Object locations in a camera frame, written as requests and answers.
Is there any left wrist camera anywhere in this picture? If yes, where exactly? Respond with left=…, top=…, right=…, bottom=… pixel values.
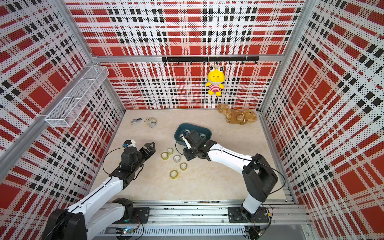
left=123, top=140, right=136, bottom=148

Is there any brown plush bear toy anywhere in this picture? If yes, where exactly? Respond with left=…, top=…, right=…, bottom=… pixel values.
left=217, top=103, right=257, bottom=125

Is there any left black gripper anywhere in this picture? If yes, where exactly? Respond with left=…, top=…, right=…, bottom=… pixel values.
left=132, top=142, right=156, bottom=173

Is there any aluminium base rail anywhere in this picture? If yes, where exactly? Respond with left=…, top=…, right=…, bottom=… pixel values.
left=97, top=200, right=317, bottom=240

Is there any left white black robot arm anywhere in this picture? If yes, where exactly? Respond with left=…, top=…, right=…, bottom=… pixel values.
left=42, top=140, right=156, bottom=240

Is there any small metal blue keychain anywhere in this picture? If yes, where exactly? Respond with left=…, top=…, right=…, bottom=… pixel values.
left=131, top=118, right=142, bottom=125

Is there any yellow frog plush toy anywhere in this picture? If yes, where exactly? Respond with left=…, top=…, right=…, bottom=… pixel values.
left=206, top=66, right=225, bottom=97

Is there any small green circuit board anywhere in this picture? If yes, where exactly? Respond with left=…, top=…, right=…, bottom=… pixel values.
left=116, top=228, right=136, bottom=236

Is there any black hook rail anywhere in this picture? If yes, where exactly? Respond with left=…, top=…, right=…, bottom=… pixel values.
left=162, top=56, right=260, bottom=64

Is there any white wire mesh basket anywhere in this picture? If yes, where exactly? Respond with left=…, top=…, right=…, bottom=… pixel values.
left=45, top=65, right=109, bottom=128

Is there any teal plastic storage box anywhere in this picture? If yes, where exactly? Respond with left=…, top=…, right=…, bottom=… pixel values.
left=174, top=123, right=212, bottom=146

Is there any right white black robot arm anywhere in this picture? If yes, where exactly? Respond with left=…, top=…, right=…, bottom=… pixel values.
left=182, top=131, right=279, bottom=220

